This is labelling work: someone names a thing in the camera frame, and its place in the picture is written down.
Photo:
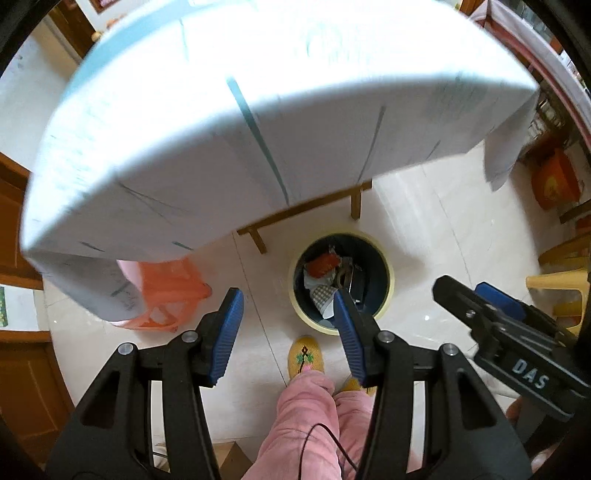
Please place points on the wooden door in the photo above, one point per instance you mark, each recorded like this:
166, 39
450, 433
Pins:
23, 392

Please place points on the red white checked packaging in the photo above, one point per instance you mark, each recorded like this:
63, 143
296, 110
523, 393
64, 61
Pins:
323, 295

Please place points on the pink pants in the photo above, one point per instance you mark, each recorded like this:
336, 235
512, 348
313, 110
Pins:
300, 424

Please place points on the cardboard box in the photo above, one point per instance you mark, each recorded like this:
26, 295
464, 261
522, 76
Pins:
228, 457

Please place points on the wooden table frame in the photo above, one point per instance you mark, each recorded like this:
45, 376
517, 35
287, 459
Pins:
300, 212

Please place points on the orange plastic stool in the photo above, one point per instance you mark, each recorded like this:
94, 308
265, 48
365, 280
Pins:
171, 286

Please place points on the dark bin with yellow rim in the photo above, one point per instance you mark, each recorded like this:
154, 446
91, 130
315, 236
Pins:
376, 272

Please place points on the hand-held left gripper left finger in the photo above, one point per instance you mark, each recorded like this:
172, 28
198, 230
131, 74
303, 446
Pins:
226, 337

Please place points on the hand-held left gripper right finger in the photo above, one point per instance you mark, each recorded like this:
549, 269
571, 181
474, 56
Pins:
351, 341

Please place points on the table with white cloth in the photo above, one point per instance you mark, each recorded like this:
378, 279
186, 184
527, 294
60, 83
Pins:
231, 138

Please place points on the red wrapper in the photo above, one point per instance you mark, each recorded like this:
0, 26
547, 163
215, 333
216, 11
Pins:
323, 265

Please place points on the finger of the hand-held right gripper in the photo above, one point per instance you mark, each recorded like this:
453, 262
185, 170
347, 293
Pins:
461, 300
503, 300

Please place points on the yellow plastic stool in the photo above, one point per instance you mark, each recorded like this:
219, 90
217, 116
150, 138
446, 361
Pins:
554, 279

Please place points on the black gold wrapper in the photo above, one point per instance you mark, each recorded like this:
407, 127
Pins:
353, 277

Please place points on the orange plastic basin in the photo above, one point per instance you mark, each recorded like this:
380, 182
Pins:
554, 180

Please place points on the yellow embroidered slipper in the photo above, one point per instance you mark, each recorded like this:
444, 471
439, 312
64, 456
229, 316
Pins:
304, 360
353, 384

